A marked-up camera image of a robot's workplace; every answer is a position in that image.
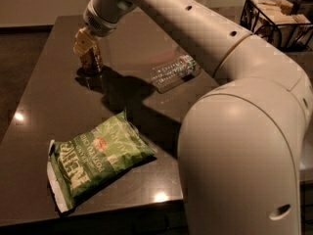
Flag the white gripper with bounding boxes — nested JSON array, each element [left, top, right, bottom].
[[73, 0, 136, 60]]

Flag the orange soda can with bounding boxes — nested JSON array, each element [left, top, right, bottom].
[[80, 44, 103, 74]]

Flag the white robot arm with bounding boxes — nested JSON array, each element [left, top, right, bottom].
[[83, 0, 312, 235]]

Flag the clear plastic water bottle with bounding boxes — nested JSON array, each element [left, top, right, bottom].
[[151, 55, 201, 93]]

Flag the green potato chip bag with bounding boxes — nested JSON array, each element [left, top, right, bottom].
[[47, 112, 155, 212]]

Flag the white napkin packets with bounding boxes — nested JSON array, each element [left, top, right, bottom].
[[250, 0, 310, 24]]

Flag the black wire basket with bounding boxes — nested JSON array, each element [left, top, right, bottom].
[[240, 0, 313, 52]]

